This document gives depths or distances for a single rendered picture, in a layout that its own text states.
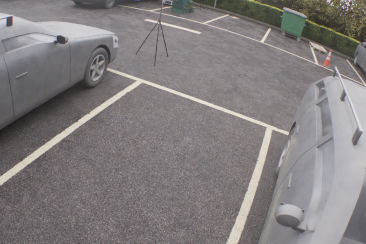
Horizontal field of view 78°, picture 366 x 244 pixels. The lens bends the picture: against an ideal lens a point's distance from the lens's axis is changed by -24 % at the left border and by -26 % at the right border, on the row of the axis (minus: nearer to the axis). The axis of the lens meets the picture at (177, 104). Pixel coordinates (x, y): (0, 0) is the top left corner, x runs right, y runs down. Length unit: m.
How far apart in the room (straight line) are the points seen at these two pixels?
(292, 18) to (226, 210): 11.64
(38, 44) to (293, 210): 3.15
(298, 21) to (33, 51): 12.10
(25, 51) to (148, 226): 2.34
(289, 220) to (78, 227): 1.79
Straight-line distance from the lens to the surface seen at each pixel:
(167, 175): 3.14
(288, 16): 13.65
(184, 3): 12.04
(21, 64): 3.29
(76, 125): 3.76
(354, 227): 1.67
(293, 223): 1.55
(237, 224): 2.85
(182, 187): 3.04
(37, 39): 3.53
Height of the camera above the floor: 2.12
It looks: 28 degrees down
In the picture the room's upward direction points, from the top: 11 degrees clockwise
